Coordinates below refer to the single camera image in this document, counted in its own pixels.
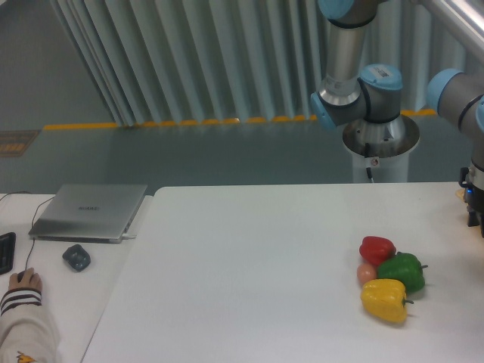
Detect black computer mouse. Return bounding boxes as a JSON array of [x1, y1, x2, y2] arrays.
[[17, 268, 35, 284]]

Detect yellow bell pepper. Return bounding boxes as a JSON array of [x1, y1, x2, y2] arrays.
[[360, 279, 413, 324]]

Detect green bell pepper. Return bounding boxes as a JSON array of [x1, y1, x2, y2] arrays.
[[377, 252, 427, 293]]

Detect black mouse cable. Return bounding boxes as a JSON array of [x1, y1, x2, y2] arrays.
[[0, 191, 57, 271]]

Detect silver closed laptop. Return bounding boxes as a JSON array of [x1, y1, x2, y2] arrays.
[[29, 184, 147, 244]]

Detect yellow plastic basket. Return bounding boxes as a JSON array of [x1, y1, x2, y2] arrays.
[[455, 189, 465, 200]]

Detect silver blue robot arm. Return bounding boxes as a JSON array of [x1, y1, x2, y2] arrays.
[[310, 1, 483, 227]]

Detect aluminium frame bar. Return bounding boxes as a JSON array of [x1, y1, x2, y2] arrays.
[[422, 0, 483, 64]]

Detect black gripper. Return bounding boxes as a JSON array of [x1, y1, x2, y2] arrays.
[[459, 166, 483, 227]]

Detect dark grey small case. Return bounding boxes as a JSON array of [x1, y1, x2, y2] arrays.
[[62, 244, 92, 272]]

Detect grey pleated curtain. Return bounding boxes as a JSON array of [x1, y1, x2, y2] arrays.
[[48, 0, 467, 127]]

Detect red bell pepper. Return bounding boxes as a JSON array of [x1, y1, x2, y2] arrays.
[[359, 236, 396, 266]]

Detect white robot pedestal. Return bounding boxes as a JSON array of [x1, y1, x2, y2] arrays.
[[343, 116, 420, 183]]

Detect white striped sleeve forearm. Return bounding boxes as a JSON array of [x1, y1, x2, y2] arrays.
[[1, 287, 57, 362]]

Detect black keyboard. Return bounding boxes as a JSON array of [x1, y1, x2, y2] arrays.
[[0, 232, 16, 275]]

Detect person's hand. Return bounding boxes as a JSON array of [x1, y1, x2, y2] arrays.
[[8, 268, 42, 293]]

